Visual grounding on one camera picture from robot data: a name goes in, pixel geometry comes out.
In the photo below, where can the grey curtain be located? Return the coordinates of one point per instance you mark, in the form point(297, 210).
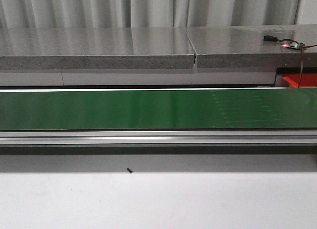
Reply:
point(154, 13)

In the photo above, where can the aluminium conveyor frame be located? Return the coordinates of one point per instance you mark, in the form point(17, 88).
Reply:
point(298, 136)

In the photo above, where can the grey granite counter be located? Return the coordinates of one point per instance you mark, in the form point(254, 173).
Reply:
point(156, 48)

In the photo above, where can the small green circuit board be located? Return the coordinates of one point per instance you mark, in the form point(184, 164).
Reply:
point(293, 45)

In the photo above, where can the black plug connector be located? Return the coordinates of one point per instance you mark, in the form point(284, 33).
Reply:
point(270, 38)

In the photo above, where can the green conveyor belt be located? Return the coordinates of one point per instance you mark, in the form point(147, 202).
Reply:
point(159, 109)

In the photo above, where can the red plastic tray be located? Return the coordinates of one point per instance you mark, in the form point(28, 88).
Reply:
point(297, 80)

